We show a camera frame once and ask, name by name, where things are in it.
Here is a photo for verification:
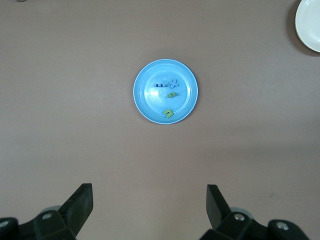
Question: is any cream plate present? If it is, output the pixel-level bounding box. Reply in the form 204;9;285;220
294;0;320;53

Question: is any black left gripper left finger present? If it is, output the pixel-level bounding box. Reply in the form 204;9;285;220
0;183;94;240

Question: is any blue plate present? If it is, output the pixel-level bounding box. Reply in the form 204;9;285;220
132;58;199;125

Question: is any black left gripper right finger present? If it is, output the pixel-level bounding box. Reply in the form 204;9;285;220
206;184;311;240

